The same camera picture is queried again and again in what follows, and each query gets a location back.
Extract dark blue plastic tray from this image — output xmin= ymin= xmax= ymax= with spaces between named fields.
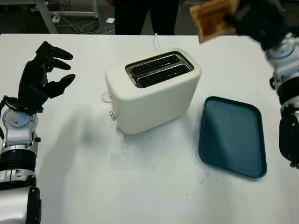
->
xmin=198 ymin=96 xmax=267 ymax=180

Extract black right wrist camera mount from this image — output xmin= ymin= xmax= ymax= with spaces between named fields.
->
xmin=258 ymin=24 xmax=292 ymax=51

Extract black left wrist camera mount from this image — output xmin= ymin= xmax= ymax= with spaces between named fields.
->
xmin=13 ymin=84 xmax=50 ymax=115

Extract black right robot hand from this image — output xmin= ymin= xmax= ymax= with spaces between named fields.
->
xmin=224 ymin=0 xmax=290 ymax=46

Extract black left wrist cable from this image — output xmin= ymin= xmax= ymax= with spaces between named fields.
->
xmin=0 ymin=95 xmax=21 ymax=112

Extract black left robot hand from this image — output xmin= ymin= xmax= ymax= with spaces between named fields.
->
xmin=18 ymin=41 xmax=77 ymax=100

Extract white metal-frame desk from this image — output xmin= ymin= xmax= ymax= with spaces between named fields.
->
xmin=0 ymin=0 xmax=99 ymax=35

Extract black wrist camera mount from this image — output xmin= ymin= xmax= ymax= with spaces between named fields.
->
xmin=13 ymin=84 xmax=50 ymax=115
xmin=258 ymin=24 xmax=292 ymax=51

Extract brown toast slice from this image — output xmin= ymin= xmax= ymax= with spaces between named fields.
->
xmin=189 ymin=0 xmax=241 ymax=44

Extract white toaster power cord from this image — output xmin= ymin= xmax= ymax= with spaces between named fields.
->
xmin=152 ymin=33 xmax=162 ymax=51

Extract white floor cable at strip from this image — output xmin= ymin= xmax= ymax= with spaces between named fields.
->
xmin=56 ymin=16 xmax=116 ymax=35

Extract person in black trousers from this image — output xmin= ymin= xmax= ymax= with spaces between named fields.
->
xmin=114 ymin=0 xmax=178 ymax=36

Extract cream white two-slot toaster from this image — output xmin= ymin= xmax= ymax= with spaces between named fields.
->
xmin=100 ymin=48 xmax=202 ymax=135

